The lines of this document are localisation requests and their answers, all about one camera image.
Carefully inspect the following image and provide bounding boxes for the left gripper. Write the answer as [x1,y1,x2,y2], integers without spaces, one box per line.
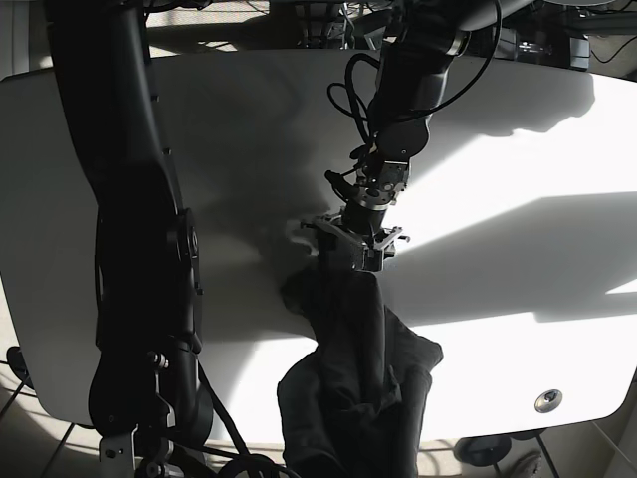
[301,210,410,272]

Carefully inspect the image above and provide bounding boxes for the charcoal grey T-shirt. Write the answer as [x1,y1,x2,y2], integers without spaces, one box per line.
[277,239,443,477]

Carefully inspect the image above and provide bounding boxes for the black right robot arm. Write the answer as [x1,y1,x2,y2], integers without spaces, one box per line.
[45,1,214,477]

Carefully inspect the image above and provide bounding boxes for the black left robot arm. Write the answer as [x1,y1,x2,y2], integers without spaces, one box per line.
[308,1,527,272]

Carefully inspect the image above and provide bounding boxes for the black round stand base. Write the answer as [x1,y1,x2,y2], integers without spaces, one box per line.
[464,435,512,467]

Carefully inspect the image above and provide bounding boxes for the right silver table grommet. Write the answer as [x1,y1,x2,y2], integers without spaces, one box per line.
[534,389,563,414]

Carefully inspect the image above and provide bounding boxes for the white sneaker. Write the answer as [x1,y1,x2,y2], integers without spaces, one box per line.
[505,451,542,478]

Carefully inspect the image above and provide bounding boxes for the left black table leg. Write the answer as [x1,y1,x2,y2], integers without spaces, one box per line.
[39,423,76,478]

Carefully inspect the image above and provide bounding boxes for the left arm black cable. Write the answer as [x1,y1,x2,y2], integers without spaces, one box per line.
[325,52,384,160]

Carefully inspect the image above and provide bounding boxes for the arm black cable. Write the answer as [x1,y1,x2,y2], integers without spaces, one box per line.
[198,362,300,478]
[325,52,384,160]

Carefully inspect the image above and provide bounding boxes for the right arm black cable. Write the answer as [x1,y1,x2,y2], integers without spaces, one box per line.
[198,362,300,478]

